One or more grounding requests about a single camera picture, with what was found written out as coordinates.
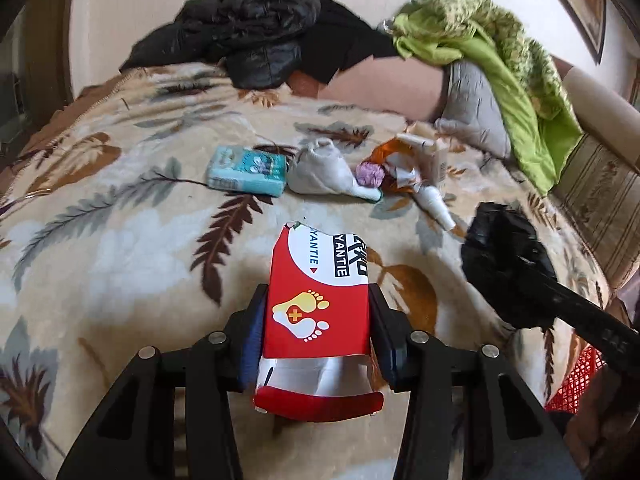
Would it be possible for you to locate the white spray bottle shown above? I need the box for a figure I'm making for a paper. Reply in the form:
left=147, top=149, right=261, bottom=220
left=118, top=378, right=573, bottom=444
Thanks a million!
left=414, top=185, right=456, bottom=232

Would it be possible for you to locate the orange plastic wrapper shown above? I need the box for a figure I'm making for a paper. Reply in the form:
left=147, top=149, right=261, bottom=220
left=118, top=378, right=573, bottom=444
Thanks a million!
left=367, top=136, right=423, bottom=193

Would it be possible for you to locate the leaf-pattern beige blanket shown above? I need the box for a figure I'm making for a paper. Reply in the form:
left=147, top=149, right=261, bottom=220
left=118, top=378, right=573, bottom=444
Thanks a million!
left=1, top=64, right=611, bottom=479

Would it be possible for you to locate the grey quilted pillow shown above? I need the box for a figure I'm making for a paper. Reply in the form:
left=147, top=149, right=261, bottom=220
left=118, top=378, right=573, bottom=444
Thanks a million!
left=435, top=58, right=512, bottom=160

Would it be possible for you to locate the teal tissue packet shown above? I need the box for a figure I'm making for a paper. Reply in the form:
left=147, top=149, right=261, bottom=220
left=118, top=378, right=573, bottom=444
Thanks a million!
left=205, top=145, right=288, bottom=197

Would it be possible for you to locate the white sock with green trim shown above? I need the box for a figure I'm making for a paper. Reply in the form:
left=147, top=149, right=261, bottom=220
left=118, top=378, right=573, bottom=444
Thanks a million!
left=286, top=138, right=382, bottom=203

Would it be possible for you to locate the red mesh waste basket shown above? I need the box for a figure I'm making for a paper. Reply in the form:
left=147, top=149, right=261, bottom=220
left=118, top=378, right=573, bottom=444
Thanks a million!
left=546, top=346, right=604, bottom=415

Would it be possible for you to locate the black plastic bag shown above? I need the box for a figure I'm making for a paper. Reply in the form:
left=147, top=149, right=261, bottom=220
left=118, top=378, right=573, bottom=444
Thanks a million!
left=461, top=203, right=556, bottom=330

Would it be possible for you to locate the pink bed sheet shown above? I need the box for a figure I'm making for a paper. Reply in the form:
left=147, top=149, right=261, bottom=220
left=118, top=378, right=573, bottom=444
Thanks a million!
left=288, top=56, right=448, bottom=122

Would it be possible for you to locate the red white foot-print box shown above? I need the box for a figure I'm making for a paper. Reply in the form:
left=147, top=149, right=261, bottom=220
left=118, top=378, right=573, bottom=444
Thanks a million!
left=254, top=222, right=384, bottom=422

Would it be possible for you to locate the green quilted comforter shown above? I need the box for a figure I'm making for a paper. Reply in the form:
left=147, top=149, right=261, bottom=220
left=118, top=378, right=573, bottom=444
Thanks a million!
left=390, top=0, right=582, bottom=195

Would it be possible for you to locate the pink paper ball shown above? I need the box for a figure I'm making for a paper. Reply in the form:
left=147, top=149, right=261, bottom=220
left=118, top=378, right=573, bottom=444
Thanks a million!
left=355, top=160, right=385, bottom=188

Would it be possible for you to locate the striped brown sofa cushion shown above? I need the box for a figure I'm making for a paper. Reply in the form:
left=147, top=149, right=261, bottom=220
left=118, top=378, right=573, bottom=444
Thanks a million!
left=553, top=134, right=639, bottom=290

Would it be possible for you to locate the black puffer jacket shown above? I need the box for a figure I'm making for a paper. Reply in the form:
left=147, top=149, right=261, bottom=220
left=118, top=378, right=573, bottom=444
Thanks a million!
left=120, top=0, right=397, bottom=90

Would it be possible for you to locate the beige cardboard box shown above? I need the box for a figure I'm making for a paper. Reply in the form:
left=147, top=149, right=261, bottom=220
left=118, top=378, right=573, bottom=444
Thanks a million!
left=397, top=122, right=448, bottom=188

